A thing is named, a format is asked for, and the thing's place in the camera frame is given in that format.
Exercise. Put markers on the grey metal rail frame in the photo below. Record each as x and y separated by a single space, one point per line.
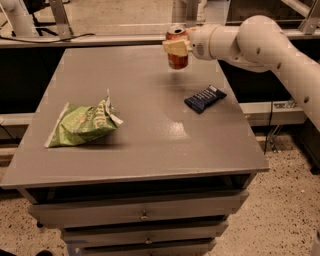
93 23

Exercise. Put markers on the grey middle drawer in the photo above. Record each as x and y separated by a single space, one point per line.
145 234

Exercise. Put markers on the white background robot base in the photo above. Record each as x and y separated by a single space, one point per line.
19 18

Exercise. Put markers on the grey bottom drawer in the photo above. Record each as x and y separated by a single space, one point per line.
195 247

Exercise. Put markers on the grey top drawer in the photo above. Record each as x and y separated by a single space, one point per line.
141 209

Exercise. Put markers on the green chip bag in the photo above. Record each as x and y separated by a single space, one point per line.
77 125

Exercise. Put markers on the blue rxbar blueberry wrapper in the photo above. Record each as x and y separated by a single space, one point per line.
200 101

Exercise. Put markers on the red coke can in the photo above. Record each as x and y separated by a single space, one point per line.
176 31

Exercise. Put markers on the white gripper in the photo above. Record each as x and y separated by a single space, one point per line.
198 42

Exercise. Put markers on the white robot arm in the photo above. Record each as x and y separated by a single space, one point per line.
259 45

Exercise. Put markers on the grey drawer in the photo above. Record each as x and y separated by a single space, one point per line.
195 247
145 234
141 209

